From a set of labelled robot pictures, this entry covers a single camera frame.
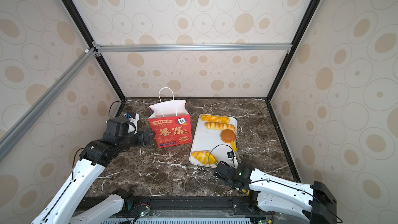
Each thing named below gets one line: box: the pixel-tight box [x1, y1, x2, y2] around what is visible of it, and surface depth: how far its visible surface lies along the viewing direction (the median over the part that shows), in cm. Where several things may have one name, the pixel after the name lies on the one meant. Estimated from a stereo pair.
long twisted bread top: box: [200, 114, 231, 124], surface depth 107 cm
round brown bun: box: [220, 129, 236, 144], surface depth 98 cm
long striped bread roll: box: [204, 121, 236, 131], surface depth 102 cm
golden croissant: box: [191, 150, 219, 165], surface depth 88 cm
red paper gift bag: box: [148, 87, 193, 149], surface depth 85 cm
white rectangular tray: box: [190, 113, 235, 164], surface depth 99 cm
